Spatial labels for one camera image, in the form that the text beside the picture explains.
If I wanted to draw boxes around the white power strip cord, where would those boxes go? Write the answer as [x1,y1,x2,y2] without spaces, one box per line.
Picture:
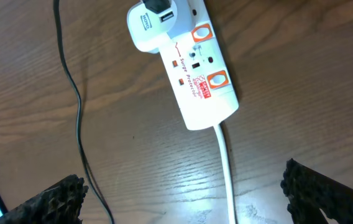
[213,124,238,224]

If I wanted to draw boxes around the black charging cable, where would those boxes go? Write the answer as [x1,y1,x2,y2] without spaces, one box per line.
[53,0,116,224]

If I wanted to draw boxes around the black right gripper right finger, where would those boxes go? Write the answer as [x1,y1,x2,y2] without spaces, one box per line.
[280,159,353,224]

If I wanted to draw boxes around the white power strip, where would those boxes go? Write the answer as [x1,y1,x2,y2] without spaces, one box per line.
[159,1,239,134]

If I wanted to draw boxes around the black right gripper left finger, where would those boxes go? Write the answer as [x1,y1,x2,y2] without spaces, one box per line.
[0,174,89,224]

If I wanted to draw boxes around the white USB charger adapter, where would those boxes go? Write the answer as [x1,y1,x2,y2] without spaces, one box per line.
[127,0,195,54]

